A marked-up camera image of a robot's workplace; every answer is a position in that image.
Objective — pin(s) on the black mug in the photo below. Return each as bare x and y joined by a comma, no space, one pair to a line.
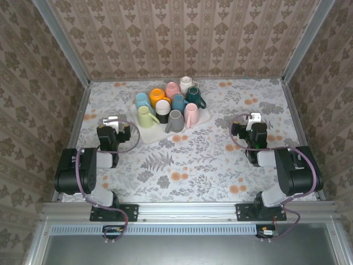
162,117

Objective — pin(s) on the teal blue mug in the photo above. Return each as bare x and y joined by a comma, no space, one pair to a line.
178,102

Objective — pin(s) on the floral tablecloth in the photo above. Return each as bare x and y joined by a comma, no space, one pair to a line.
193,165

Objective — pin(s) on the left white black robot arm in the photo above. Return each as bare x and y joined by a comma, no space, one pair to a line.
71,171

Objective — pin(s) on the dark green mug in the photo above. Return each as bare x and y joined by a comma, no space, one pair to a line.
193,95

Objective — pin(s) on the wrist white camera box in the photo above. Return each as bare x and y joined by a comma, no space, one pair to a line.
111,122
255,117

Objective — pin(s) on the aluminium side rail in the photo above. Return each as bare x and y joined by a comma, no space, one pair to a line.
71,138
300,124

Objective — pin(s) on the white mug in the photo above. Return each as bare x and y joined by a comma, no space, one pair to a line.
187,82

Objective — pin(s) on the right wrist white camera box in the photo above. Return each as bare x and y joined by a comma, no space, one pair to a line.
255,117

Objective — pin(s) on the long aluminium base rail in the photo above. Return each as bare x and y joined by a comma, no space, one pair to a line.
187,211

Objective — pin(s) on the light blue mug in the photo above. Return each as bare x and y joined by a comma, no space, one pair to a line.
142,98

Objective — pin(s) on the small connector board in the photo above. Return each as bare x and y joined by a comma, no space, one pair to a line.
267,232
113,230

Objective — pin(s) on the white plastic tray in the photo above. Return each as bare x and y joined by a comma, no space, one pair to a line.
150,136

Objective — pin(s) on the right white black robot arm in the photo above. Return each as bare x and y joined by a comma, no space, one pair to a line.
298,176

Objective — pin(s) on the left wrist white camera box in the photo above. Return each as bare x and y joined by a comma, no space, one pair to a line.
111,122

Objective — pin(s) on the aluminium corner post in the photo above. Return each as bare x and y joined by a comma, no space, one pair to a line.
306,41
60,41

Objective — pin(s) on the grey metal sheet panel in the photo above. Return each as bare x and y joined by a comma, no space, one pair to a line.
179,251

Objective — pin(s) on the orange mug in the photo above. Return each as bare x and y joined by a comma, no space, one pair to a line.
157,95

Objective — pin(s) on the pink ceramic mug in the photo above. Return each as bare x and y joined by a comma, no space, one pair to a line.
191,111
172,89

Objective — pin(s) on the light green mug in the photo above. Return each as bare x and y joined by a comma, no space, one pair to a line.
145,117

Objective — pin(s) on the grey mug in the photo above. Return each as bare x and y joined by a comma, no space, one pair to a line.
176,121

